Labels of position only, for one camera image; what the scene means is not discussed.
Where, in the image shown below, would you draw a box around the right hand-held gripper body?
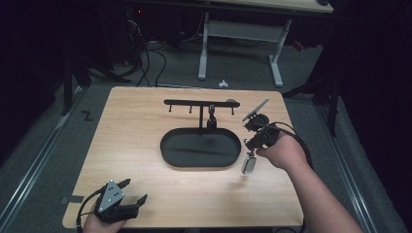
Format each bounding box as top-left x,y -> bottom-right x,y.
241,97 -> 284,150

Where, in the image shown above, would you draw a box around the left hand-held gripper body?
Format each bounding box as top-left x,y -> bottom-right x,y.
93,180 -> 141,224

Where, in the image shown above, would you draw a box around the silver car key with keyring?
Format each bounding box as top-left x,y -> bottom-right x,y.
240,149 -> 258,176

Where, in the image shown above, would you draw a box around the black car key fob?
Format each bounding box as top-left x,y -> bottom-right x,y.
206,104 -> 218,131

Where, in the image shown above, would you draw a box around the black key rack with tray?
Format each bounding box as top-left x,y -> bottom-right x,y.
159,98 -> 243,169

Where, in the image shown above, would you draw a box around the person's left hand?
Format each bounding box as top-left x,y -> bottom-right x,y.
82,207 -> 128,233

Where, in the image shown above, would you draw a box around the person's right hand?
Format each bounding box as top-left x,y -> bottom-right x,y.
255,131 -> 309,173

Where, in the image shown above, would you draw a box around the grey tape strip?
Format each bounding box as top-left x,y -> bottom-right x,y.
60,194 -> 85,205

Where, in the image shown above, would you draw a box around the black metal stand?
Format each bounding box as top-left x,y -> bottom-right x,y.
281,72 -> 345,138
60,52 -> 131,117

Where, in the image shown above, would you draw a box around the white-legged desk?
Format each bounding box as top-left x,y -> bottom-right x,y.
196,0 -> 334,88

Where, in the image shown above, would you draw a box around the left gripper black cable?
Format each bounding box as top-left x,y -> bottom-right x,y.
75,188 -> 107,233

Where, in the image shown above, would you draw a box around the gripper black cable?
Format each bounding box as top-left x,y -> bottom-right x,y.
256,121 -> 315,171
75,188 -> 107,233

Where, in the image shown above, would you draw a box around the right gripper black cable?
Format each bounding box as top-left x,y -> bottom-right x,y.
256,121 -> 315,171

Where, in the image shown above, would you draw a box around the metal floor rail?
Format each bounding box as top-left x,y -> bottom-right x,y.
0,86 -> 84,228
318,106 -> 379,233

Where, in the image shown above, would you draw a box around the black floor cables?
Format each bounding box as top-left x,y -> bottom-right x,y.
124,18 -> 168,88

